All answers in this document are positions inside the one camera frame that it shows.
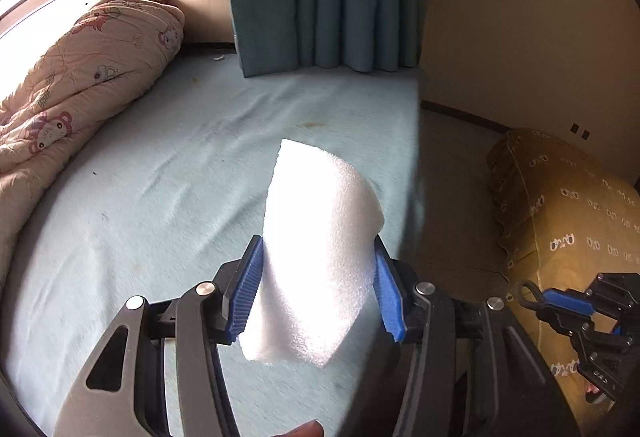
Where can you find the teal bed mattress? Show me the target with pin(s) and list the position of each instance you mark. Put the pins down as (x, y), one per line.
(175, 157)

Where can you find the black item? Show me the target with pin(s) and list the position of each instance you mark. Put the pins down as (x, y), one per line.
(521, 293)

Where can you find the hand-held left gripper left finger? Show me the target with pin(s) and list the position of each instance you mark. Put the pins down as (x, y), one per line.
(245, 292)

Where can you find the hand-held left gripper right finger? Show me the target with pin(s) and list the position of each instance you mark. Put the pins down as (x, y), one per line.
(392, 297)

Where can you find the person's left hand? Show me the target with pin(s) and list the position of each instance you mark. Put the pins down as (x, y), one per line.
(302, 430)

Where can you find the pink printed quilt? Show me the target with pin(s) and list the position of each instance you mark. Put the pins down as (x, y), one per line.
(75, 92)

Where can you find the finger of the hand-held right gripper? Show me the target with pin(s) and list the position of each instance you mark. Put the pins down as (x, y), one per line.
(570, 302)
(595, 334)

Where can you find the white foam sheet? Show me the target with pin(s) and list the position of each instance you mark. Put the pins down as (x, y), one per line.
(315, 242)

